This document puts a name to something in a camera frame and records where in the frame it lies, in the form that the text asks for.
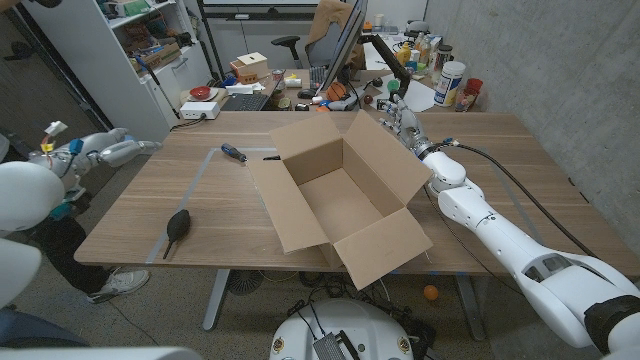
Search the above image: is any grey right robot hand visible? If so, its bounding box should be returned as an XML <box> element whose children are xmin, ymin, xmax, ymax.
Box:
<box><xmin>379</xmin><ymin>94</ymin><xmax>436</xmax><ymax>160</ymax></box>

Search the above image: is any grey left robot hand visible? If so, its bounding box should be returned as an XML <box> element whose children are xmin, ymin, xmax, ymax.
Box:
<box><xmin>79</xmin><ymin>128</ymin><xmax>164</xmax><ymax>169</ymax></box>

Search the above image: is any black rubber air blower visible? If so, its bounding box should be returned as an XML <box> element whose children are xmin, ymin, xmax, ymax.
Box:
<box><xmin>162</xmin><ymin>208</ymin><xmax>192</xmax><ymax>261</ymax></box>

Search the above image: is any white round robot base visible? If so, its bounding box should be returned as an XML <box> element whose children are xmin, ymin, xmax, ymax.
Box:
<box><xmin>268</xmin><ymin>298</ymin><xmax>416</xmax><ymax>360</ymax></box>

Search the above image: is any white paper sheet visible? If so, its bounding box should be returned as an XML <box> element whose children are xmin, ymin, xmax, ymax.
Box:
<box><xmin>372</xmin><ymin>79</ymin><xmax>436</xmax><ymax>114</ymax></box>

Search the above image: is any white canister blue label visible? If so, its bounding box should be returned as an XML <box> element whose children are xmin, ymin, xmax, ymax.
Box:
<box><xmin>433</xmin><ymin>60</ymin><xmax>467</xmax><ymax>108</ymax></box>

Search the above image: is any white shelf cabinet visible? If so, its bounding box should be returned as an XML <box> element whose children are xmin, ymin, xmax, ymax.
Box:
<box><xmin>22</xmin><ymin>0</ymin><xmax>214</xmax><ymax>151</ymax></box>

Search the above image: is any dark jar black lid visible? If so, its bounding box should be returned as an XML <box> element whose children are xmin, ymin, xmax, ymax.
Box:
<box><xmin>430</xmin><ymin>44</ymin><xmax>454</xmax><ymax>85</ymax></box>

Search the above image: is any long grey tape strip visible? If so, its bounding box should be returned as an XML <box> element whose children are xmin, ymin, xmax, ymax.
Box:
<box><xmin>144</xmin><ymin>146</ymin><xmax>279</xmax><ymax>265</ymax></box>

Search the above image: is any small orange basketball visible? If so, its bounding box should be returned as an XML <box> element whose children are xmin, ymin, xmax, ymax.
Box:
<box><xmin>325</xmin><ymin>81</ymin><xmax>348</xmax><ymax>102</ymax></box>

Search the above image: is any white power box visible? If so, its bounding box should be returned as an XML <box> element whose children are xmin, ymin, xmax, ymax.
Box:
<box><xmin>178</xmin><ymin>101</ymin><xmax>221</xmax><ymax>121</ymax></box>

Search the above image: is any green box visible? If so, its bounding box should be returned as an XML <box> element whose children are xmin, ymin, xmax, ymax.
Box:
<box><xmin>117</xmin><ymin>0</ymin><xmax>151</xmax><ymax>17</ymax></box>

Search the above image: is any open brown cardboard box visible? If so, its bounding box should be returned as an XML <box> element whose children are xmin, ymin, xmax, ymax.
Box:
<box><xmin>247</xmin><ymin>109</ymin><xmax>435</xmax><ymax>291</ymax></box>

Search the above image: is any flat brown cardboard box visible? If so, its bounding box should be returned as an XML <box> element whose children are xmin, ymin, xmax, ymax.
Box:
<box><xmin>130</xmin><ymin>42</ymin><xmax>183</xmax><ymax>74</ymax></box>

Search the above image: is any grey round appliance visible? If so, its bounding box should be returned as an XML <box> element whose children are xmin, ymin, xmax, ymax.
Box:
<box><xmin>404</xmin><ymin>19</ymin><xmax>431</xmax><ymax>37</ymax></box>

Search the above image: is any black keyboard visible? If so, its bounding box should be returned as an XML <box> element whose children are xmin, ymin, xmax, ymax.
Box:
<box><xmin>308</xmin><ymin>64</ymin><xmax>329</xmax><ymax>91</ymax></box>

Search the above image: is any black computer monitor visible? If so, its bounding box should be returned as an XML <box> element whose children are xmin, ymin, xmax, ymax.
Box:
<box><xmin>318</xmin><ymin>0</ymin><xmax>370</xmax><ymax>95</ymax></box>

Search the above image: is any grey office chair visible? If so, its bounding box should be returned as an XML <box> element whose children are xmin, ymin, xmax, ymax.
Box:
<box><xmin>271</xmin><ymin>0</ymin><xmax>351</xmax><ymax>71</ymax></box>

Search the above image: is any short grey tape strip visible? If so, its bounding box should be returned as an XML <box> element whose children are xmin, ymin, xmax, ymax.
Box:
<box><xmin>488</xmin><ymin>159</ymin><xmax>546</xmax><ymax>246</ymax></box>

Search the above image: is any black laptop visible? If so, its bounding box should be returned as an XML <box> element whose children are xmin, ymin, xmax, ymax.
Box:
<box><xmin>220</xmin><ymin>92</ymin><xmax>271</xmax><ymax>113</ymax></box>

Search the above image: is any white sneaker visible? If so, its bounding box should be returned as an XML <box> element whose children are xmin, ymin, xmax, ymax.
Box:
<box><xmin>87</xmin><ymin>268</ymin><xmax>151</xmax><ymax>305</ymax></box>

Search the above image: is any small light wooden box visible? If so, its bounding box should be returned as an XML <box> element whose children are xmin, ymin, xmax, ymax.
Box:
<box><xmin>229</xmin><ymin>51</ymin><xmax>271</xmax><ymax>85</ymax></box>

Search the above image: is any grey table leg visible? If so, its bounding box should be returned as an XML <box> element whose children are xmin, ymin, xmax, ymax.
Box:
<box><xmin>202</xmin><ymin>269</ymin><xmax>232</xmax><ymax>332</ymax></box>
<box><xmin>453</xmin><ymin>274</ymin><xmax>487</xmax><ymax>342</ymax></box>

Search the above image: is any blue jeans leg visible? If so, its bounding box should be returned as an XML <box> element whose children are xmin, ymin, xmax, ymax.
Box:
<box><xmin>0</xmin><ymin>305</ymin><xmax>90</xmax><ymax>349</ymax></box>

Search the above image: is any grey finned metal box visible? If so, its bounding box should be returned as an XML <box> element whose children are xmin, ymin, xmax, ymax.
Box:
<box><xmin>312</xmin><ymin>330</ymin><xmax>361</xmax><ymax>360</ymax></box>

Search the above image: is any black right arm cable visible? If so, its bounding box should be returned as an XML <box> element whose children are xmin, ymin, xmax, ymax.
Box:
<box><xmin>442</xmin><ymin>138</ymin><xmax>600</xmax><ymax>260</ymax></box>

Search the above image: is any black rod blue handle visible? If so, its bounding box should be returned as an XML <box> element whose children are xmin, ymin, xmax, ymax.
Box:
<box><xmin>134</xmin><ymin>54</ymin><xmax>181</xmax><ymax>120</ymax></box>

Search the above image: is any blue black handled screwdriver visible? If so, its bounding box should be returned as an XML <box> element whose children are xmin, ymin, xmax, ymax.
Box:
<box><xmin>220</xmin><ymin>143</ymin><xmax>249</xmax><ymax>164</ymax></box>

